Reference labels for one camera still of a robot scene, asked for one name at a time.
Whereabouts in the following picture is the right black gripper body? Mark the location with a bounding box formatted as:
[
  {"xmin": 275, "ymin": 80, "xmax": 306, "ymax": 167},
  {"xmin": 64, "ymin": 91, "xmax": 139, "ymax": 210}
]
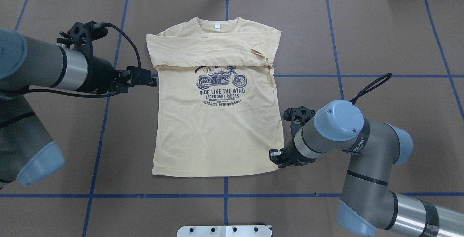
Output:
[{"xmin": 277, "ymin": 106, "xmax": 315, "ymax": 168}]

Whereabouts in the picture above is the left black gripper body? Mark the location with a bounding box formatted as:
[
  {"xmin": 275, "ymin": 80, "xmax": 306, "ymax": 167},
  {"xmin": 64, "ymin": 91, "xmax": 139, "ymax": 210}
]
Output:
[{"xmin": 56, "ymin": 22, "xmax": 130, "ymax": 94}]

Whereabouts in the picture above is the yellow long sleeve shirt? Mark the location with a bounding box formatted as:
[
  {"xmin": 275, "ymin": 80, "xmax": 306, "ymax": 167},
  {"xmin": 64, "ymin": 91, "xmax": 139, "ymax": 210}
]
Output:
[{"xmin": 146, "ymin": 17, "xmax": 284, "ymax": 178}]

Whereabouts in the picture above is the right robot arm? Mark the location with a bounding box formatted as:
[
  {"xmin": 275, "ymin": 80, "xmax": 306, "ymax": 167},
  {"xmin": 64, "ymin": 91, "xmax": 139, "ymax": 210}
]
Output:
[{"xmin": 269, "ymin": 99, "xmax": 464, "ymax": 237}]

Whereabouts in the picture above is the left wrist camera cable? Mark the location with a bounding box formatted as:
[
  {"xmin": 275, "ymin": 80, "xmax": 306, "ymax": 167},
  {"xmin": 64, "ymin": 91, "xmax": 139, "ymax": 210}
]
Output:
[{"xmin": 22, "ymin": 22, "xmax": 142, "ymax": 99}]

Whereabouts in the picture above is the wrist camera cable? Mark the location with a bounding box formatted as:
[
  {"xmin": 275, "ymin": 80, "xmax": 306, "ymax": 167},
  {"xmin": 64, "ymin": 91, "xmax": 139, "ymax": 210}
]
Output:
[
  {"xmin": 22, "ymin": 22, "xmax": 142, "ymax": 99},
  {"xmin": 349, "ymin": 72, "xmax": 393, "ymax": 105}
]

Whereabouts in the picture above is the white camera mast pedestal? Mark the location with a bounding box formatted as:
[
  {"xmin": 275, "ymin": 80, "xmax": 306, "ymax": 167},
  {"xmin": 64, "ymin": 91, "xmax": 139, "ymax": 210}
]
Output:
[{"xmin": 177, "ymin": 225, "xmax": 273, "ymax": 237}]

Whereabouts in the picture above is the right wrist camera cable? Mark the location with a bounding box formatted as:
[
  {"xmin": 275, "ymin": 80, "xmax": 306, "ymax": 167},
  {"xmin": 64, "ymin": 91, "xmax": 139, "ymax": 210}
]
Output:
[{"xmin": 349, "ymin": 72, "xmax": 393, "ymax": 105}]

